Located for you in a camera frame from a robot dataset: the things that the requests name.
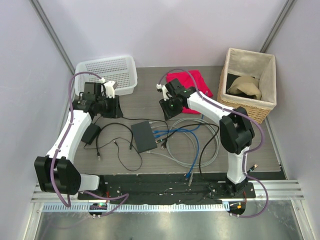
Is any black ethernet cable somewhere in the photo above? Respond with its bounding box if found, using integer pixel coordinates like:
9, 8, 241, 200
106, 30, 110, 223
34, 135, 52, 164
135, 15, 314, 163
94, 116, 171, 160
161, 123, 221, 174

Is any black network switch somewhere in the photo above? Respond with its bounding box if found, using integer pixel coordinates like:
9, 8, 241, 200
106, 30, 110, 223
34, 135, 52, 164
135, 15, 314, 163
130, 120, 158, 154

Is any thin black power cord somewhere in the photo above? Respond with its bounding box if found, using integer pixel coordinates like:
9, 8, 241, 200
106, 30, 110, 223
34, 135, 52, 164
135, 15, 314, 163
83, 139, 144, 173

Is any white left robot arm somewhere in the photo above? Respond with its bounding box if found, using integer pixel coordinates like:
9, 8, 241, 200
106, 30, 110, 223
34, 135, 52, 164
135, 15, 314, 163
34, 95, 123, 200

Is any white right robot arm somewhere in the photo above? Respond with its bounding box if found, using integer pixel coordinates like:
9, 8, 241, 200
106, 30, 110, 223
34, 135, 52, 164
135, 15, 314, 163
156, 79, 255, 198

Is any black power adapter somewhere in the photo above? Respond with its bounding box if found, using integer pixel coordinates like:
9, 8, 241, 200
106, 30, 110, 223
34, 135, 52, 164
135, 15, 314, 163
81, 123, 101, 145

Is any red folded cloth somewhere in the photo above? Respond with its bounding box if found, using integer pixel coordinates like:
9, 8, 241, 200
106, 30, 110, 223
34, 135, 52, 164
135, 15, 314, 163
166, 69, 214, 115

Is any white perforated plastic basket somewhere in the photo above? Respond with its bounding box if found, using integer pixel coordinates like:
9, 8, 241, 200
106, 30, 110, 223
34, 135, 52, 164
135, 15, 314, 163
74, 55, 138, 96

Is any beige cloth in basket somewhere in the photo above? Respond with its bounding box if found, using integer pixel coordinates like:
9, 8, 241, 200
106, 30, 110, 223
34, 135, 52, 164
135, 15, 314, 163
226, 76, 262, 100

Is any wicker basket with liner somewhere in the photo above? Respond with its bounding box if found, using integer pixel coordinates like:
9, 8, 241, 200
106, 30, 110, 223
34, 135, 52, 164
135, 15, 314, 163
217, 48, 277, 124

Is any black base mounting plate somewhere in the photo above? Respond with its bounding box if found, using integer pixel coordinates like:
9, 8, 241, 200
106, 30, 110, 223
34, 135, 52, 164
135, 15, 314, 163
93, 172, 256, 205

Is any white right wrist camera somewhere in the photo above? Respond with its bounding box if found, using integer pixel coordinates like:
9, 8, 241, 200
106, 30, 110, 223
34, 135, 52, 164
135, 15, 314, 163
156, 84, 171, 101

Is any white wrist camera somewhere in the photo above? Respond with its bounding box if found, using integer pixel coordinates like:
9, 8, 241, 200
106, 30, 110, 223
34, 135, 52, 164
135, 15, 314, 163
156, 84, 171, 101
102, 80, 118, 99

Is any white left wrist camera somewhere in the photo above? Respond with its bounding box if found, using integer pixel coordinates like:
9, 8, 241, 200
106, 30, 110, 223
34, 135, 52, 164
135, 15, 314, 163
102, 80, 118, 99

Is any blue ethernet cable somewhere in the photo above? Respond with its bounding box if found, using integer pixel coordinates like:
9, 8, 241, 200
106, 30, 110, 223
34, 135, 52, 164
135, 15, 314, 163
152, 113, 205, 138
152, 128, 201, 180

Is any grey ethernet cable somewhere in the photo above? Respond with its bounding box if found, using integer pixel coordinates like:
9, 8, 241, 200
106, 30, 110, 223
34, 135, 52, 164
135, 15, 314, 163
146, 117, 221, 187

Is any aluminium front rail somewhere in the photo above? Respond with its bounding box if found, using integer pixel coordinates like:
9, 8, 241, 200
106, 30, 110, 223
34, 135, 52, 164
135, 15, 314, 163
31, 180, 304, 212

